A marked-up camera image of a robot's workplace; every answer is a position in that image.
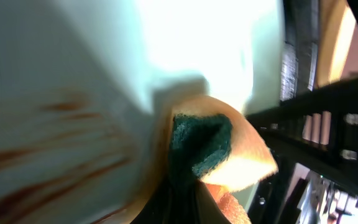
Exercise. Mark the light blue plate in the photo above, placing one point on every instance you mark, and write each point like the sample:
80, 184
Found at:
87, 88

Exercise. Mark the green yellow sponge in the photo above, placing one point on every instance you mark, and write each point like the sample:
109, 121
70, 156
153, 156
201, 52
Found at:
212, 142

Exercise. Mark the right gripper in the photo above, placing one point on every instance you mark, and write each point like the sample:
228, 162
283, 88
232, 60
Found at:
314, 140

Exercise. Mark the yellow plate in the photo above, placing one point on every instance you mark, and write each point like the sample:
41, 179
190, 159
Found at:
337, 24

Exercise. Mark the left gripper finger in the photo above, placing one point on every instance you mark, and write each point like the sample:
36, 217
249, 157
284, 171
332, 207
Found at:
168, 206

